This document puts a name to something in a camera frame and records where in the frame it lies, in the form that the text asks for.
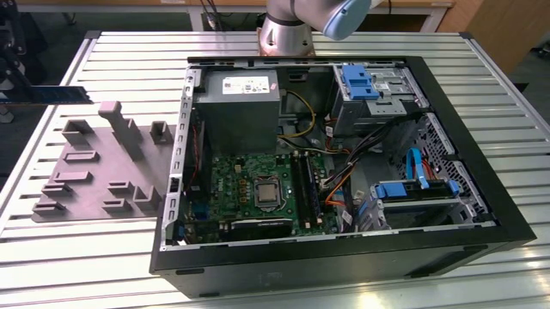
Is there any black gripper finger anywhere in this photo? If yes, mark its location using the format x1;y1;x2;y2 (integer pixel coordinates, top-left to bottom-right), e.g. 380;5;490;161
0;41;35;104

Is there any black RAM slot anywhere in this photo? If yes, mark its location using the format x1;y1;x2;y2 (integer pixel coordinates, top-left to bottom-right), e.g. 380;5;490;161
291;152;310;228

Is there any grey parts rack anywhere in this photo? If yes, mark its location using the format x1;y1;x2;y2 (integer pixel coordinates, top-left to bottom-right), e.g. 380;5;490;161
31;100;180;223

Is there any grey power supply unit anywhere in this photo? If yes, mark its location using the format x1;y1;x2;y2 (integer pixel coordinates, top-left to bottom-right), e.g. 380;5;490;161
191;69;283;155

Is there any green motherboard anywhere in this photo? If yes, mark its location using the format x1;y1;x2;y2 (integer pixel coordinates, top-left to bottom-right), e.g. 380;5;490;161
180;151;344;245

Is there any blue board connector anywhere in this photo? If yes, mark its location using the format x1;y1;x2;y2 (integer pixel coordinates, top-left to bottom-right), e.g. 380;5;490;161
192;201;211;223

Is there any metal socket cover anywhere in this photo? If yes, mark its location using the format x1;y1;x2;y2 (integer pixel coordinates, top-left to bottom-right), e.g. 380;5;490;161
251;174;286;211

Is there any silver CPU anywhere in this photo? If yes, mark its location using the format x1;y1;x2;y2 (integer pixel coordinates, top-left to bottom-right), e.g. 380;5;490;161
256;184;282;202

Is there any black graphics card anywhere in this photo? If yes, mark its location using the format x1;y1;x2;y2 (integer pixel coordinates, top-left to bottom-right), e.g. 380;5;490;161
219;218;294;241

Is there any blue drive carrier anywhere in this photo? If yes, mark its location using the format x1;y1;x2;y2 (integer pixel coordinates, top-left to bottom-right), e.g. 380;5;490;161
342;63;384;101

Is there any metal drive cage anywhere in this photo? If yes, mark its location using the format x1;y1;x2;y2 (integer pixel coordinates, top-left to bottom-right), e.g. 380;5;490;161
330;62;431;138

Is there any hard disk in blue carrier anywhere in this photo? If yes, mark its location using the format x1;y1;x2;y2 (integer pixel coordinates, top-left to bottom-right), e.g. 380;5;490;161
371;179;464;210

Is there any black PC case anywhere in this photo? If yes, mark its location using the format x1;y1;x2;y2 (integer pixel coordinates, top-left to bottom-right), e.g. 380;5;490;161
148;55;538;299

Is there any metal disk bay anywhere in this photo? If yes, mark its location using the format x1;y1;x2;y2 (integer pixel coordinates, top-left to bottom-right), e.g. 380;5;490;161
356;192;482;232

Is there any wooden cabinet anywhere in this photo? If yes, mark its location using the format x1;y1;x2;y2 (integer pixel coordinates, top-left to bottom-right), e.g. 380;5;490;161
438;0;550;75

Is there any hanging cable plug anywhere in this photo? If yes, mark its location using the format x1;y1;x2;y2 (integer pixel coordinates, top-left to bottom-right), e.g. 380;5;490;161
199;0;227;32

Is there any yellow black wire bundle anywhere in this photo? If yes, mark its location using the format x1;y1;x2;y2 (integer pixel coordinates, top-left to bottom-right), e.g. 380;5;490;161
276;90;318;139

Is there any white black wire bundle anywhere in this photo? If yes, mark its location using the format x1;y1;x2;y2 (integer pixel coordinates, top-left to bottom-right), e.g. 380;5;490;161
295;144;344;156

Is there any blue flat data cable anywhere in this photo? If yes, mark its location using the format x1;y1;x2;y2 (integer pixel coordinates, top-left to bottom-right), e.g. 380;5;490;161
406;147;431;190

